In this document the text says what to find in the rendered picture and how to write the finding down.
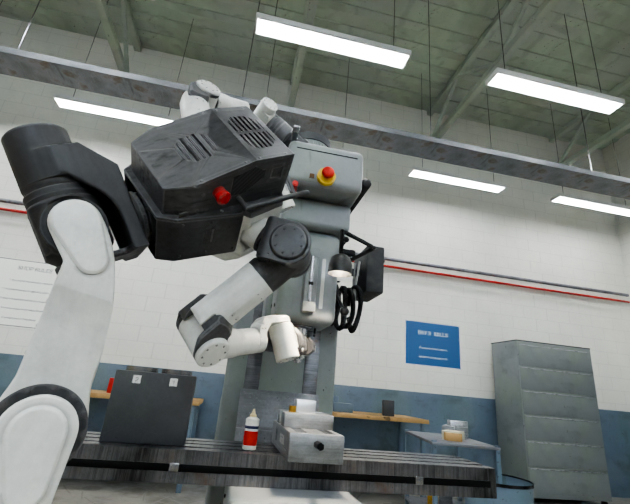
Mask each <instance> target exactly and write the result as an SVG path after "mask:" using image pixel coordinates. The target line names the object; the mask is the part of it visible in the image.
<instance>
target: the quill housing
mask: <svg viewBox="0 0 630 504"><path fill-rule="evenodd" d="M309 233H310V236H311V248H318V249H320V257H319V265H318V276H317V288H316V300H315V312H313V313H312V314H311V313H302V312H301V311H300V310H301V300H302V290H303V280H304V274H303V275H302V276H300V277H296V278H290V279H289V280H288V281H286V282H285V283H284V284H283V285H281V286H280V287H279V288H278V289H277V290H275V291H274V292H273V300H272V304H271V315H287V316H289V319H290V322H291V323H292V324H302V325H308V326H312V327H313V329H312V330H310V331H314V328H316V331H321V330H323V329H325V328H326V327H328V326H330V325H331V324H332V323H333V322H334V318H335V314H336V311H335V304H336V289H337V277H334V276H330V275H329V274H328V264H329V261H330V259H331V257H332V256H334V255H335V254H338V253H339V246H340V242H339V239H338V238H337V237H336V236H333V235H328V234H321V233H315V232H309Z"/></svg>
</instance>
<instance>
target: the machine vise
mask: <svg viewBox="0 0 630 504"><path fill-rule="evenodd" d="M282 411H289V410H285V409H278V417H277V420H274V422H273V431H272V440H271V441H272V443H273V444H274V445H275V447H276V448H277V449H278V450H279V452H280V453H281V454H282V455H283V456H284V458H285V459H286V460H287V461H288V462H299V463H317V464H335V465H342V464H343V456H344V436H343V435H341V434H338V433H336V432H334V431H332V430H319V429H304V428H291V427H283V426H282V425H281V417H282ZM316 441H319V442H321V443H322V444H324V449H323V450H322V451H319V450H318V449H317V448H315V447H314V442H316Z"/></svg>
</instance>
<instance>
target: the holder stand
mask: <svg viewBox="0 0 630 504"><path fill-rule="evenodd" d="M158 369H159V368H151V367H140V366H129V365H127V368H126V370H122V369H117V370H116V373H115V378H114V382H113V386H112V390H111V394H110V398H109V402H108V406H107V410H106V414H105V418H104V422H103V426H102V430H101V435H100V439H99V441H100V442H114V443H133V444H151V445H170V446H184V444H185V441H186V437H187V431H188V425H189V420H190V414H191V409H192V403H193V397H194V392H195V386H196V380H197V377H196V376H192V371H183V370H172V369H162V372H161V373H158Z"/></svg>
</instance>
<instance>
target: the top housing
mask: <svg viewBox="0 0 630 504"><path fill-rule="evenodd" d="M288 148H289V149H290V150H291V151H292V152H293V153H294V154H295V155H294V158H293V161H292V165H291V168H290V171H289V177H290V179H291V182H293V181H294V180H296V181H298V187H297V192H299V191H303V190H308V191H309V195H305V196H301V197H298V198H303V199H309V200H315V201H321V202H327V203H332V204H338V205H344V206H348V207H349V208H351V206H352V205H353V203H354V202H355V201H356V199H357V198H358V196H359V195H360V193H361V191H362V177H363V156H362V155H361V154H359V153H355V152H350V151H345V150H340V149H335V148H330V147H325V146H320V145H315V144H310V143H304V142H299V141H292V142H291V143H290V144H289V147H288ZM327 166H329V167H332V168H333V169H334V172H335V175H336V179H335V181H334V183H333V184H332V185H331V186H322V185H321V184H319V182H318V181H317V174H318V171H319V170H320V169H321V168H324V167H327ZM310 173H312V174H315V176H314V178H309V176H310Z"/></svg>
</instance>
